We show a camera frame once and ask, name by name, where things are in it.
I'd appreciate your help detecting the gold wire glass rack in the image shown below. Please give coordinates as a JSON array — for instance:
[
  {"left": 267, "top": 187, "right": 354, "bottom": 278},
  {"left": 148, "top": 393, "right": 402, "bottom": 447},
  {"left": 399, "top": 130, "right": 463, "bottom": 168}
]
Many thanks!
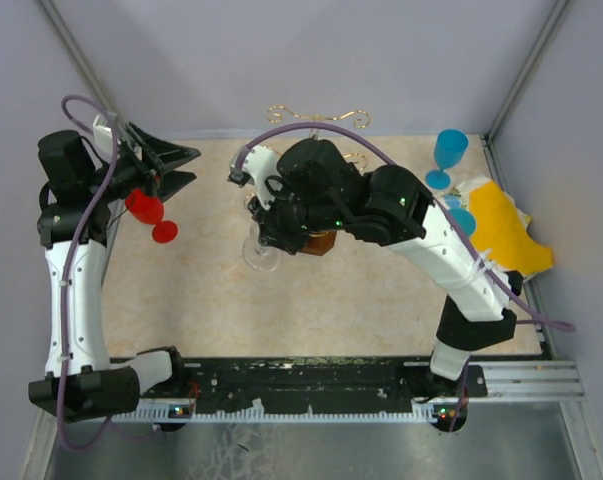
[{"left": 266, "top": 135, "right": 367, "bottom": 256}]

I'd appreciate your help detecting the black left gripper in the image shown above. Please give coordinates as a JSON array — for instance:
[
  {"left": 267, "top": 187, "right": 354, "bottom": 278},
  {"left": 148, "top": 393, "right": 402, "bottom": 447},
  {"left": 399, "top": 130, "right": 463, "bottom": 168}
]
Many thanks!
[{"left": 85, "top": 121, "right": 201, "bottom": 204}]

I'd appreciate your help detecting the red plastic wine glass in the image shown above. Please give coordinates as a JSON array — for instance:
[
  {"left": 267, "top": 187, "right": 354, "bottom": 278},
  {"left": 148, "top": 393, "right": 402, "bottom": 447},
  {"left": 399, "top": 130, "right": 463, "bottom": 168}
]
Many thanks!
[{"left": 125, "top": 189, "right": 178, "bottom": 244}]

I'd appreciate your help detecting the blue wine glass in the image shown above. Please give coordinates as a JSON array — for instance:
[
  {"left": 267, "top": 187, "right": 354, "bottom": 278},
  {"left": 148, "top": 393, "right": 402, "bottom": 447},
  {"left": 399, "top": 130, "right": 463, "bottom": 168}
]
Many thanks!
[
  {"left": 425, "top": 129, "right": 469, "bottom": 190},
  {"left": 443, "top": 194, "right": 477, "bottom": 237}
]

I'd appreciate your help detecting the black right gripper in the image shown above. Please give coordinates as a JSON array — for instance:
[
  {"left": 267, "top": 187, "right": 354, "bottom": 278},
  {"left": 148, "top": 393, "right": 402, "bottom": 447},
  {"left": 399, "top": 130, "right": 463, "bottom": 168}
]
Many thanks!
[{"left": 247, "top": 175, "right": 344, "bottom": 257}]

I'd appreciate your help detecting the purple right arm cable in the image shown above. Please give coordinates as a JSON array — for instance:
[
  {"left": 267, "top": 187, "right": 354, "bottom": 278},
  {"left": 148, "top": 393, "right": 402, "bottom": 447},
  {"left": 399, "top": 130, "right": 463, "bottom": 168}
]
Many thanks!
[{"left": 228, "top": 121, "right": 577, "bottom": 435}]

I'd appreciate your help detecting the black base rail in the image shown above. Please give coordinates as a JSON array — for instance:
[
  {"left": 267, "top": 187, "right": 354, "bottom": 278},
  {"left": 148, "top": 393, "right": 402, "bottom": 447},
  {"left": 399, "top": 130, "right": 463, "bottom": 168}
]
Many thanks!
[{"left": 100, "top": 344, "right": 582, "bottom": 432}]

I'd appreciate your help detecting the blue wine glass front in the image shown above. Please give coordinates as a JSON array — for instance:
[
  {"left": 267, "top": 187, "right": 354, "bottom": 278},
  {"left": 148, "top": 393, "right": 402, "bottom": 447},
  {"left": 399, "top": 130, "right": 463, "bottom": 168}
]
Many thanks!
[{"left": 443, "top": 194, "right": 477, "bottom": 237}]

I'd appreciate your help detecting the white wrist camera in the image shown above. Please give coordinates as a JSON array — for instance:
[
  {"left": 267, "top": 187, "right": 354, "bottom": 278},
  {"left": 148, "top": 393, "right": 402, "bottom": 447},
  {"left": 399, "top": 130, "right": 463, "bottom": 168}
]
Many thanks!
[
  {"left": 92, "top": 114, "right": 115, "bottom": 155},
  {"left": 228, "top": 146, "right": 278, "bottom": 210}
]

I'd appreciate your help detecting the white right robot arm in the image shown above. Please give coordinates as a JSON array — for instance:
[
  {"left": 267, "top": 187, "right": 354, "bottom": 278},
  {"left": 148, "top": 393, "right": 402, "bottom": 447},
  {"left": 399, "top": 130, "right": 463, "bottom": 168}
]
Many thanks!
[{"left": 239, "top": 138, "right": 522, "bottom": 396}]

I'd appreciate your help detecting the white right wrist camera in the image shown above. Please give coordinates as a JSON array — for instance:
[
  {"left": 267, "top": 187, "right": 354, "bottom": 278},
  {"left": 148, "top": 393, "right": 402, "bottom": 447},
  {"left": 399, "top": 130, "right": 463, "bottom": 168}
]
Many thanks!
[{"left": 228, "top": 146, "right": 278, "bottom": 210}]

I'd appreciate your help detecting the clear wine glass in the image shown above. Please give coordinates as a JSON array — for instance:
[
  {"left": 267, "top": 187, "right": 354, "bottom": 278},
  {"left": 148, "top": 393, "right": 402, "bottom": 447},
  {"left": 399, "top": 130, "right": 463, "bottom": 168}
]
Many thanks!
[{"left": 241, "top": 223, "right": 280, "bottom": 272}]

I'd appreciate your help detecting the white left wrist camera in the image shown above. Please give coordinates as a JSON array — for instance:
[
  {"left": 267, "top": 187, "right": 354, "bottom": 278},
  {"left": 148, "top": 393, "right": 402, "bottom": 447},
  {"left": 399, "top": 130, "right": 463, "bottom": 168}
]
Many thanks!
[{"left": 92, "top": 114, "right": 115, "bottom": 155}]

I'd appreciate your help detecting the yellow patterned cloth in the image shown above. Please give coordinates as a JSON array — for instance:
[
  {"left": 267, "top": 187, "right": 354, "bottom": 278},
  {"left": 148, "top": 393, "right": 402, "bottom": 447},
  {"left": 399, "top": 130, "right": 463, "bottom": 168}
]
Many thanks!
[{"left": 446, "top": 176, "right": 554, "bottom": 279}]

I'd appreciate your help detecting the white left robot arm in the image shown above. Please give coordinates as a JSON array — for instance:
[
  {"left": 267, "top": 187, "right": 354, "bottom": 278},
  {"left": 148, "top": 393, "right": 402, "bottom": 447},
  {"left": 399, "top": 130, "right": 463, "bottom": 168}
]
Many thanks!
[{"left": 28, "top": 124, "right": 201, "bottom": 422}]

